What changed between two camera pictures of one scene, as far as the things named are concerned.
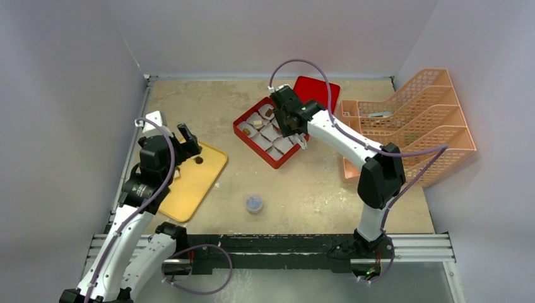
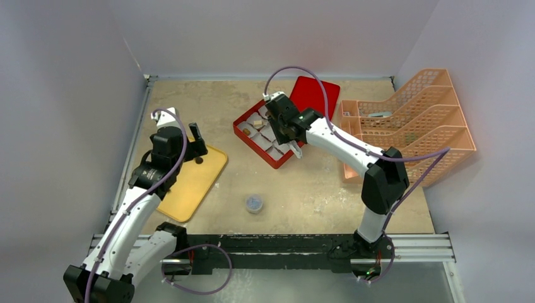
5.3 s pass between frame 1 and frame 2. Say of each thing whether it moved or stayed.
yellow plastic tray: stayed
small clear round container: stayed
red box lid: stayed
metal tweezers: moved
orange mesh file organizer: stayed
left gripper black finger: moved
